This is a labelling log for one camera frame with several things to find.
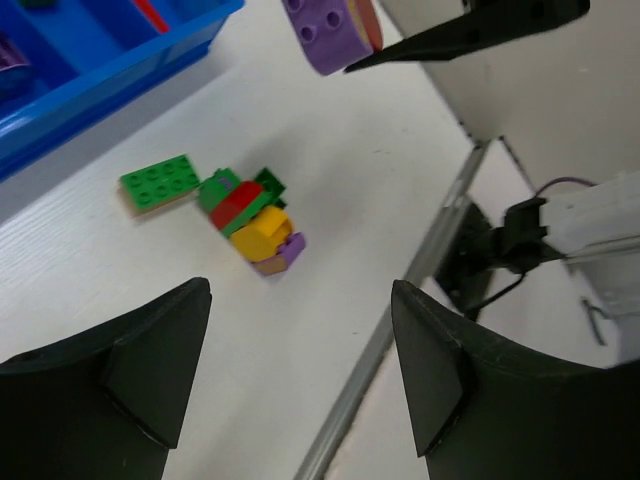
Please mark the aluminium front rail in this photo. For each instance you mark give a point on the aluminium front rail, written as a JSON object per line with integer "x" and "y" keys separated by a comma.
{"x": 415, "y": 316}

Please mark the blue divided plastic bin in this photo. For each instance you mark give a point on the blue divided plastic bin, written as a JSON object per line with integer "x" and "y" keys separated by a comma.
{"x": 83, "y": 60}

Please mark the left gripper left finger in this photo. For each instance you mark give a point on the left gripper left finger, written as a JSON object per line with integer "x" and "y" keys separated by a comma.
{"x": 108, "y": 402}

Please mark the red oval lego brick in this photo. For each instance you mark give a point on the red oval lego brick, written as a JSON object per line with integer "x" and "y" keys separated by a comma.
{"x": 335, "y": 34}

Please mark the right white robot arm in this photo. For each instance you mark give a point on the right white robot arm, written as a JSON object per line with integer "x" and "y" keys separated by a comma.
{"x": 558, "y": 83}

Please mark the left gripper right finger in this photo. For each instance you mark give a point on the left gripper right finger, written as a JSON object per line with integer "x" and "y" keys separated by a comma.
{"x": 529, "y": 415}

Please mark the green flat lego plate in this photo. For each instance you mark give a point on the green flat lego plate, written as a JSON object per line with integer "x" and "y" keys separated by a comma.
{"x": 159, "y": 184}

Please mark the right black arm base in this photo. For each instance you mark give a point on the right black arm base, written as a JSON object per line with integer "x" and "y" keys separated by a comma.
{"x": 478, "y": 249}

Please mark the green square lego brick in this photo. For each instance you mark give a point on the green square lego brick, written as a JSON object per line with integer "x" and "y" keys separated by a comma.
{"x": 272, "y": 185}

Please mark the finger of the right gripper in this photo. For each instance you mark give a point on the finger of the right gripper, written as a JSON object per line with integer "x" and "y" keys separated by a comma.
{"x": 485, "y": 25}

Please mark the stacked multicolour lego column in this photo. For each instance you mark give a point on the stacked multicolour lego column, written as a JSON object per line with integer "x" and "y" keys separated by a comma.
{"x": 263, "y": 234}

